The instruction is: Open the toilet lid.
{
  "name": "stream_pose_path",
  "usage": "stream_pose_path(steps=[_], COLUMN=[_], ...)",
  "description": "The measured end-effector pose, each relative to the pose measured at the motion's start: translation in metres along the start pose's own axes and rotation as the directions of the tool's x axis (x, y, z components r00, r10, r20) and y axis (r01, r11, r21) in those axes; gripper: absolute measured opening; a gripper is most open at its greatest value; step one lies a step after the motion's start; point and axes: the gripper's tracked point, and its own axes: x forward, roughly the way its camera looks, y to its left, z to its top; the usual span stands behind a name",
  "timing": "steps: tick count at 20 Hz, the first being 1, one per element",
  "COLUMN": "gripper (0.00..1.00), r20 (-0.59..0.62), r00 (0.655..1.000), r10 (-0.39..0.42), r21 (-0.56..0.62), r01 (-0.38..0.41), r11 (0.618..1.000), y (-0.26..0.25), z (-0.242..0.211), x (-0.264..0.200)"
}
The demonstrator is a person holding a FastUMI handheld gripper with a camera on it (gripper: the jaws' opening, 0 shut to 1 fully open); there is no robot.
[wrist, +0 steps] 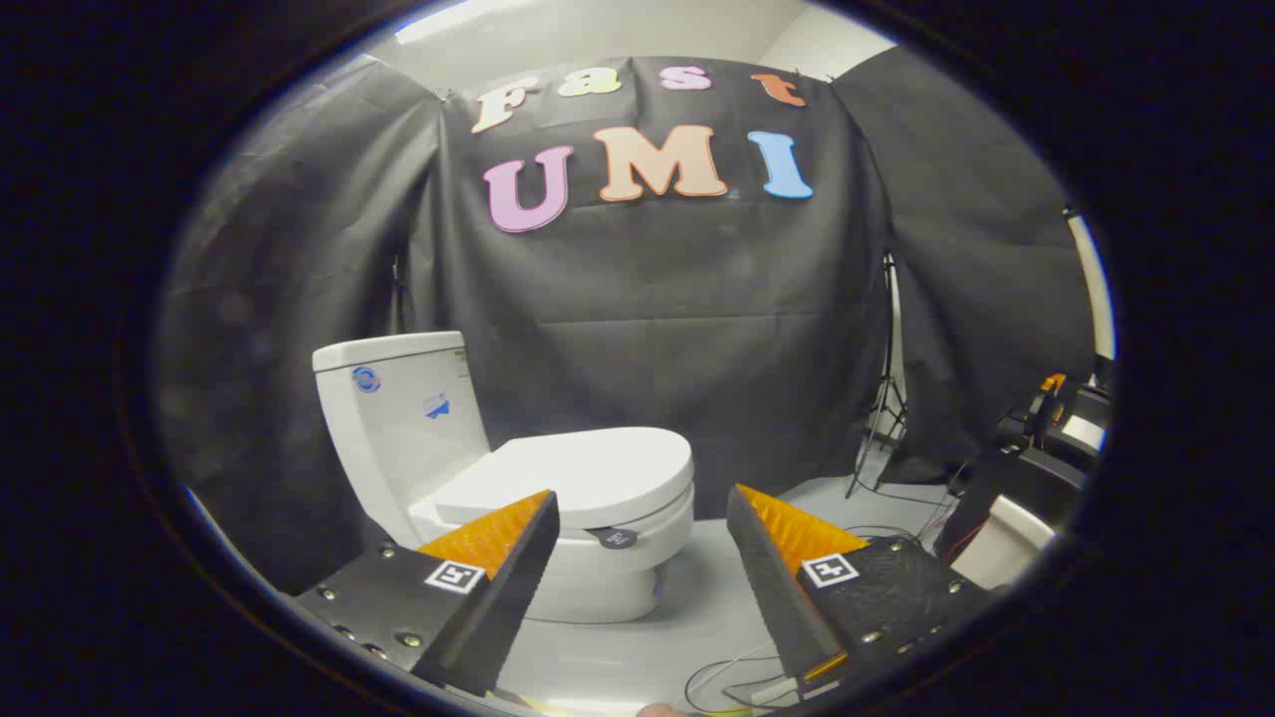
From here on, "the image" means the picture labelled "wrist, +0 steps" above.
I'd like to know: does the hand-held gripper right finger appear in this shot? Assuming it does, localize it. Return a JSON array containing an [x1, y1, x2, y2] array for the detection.
[[725, 484, 999, 693]]

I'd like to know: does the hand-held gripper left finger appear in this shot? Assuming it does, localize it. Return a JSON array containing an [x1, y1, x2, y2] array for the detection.
[[294, 489, 562, 698]]

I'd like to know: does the white toilet lid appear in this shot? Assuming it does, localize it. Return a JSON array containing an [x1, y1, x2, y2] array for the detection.
[[433, 426, 695, 551]]

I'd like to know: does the white ceramic toilet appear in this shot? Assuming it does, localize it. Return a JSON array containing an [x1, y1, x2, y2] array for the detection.
[[312, 332, 695, 624]]

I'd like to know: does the black tripod stand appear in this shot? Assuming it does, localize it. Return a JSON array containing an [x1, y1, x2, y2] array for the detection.
[[847, 254, 909, 499]]

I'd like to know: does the white box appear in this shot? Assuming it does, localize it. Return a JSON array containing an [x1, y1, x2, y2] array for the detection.
[[951, 495, 1057, 591]]

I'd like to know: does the black equipment pile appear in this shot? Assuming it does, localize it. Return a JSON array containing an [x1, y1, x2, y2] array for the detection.
[[936, 373, 1113, 559]]

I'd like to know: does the black backdrop cloth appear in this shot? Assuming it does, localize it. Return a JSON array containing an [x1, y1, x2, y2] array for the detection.
[[154, 45, 1097, 598]]

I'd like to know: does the tangle of floor cables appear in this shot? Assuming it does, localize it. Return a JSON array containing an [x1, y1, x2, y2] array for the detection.
[[685, 478, 962, 714]]

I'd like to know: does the white toilet seat ring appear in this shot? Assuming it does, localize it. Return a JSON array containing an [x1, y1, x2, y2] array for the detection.
[[553, 482, 696, 547]]

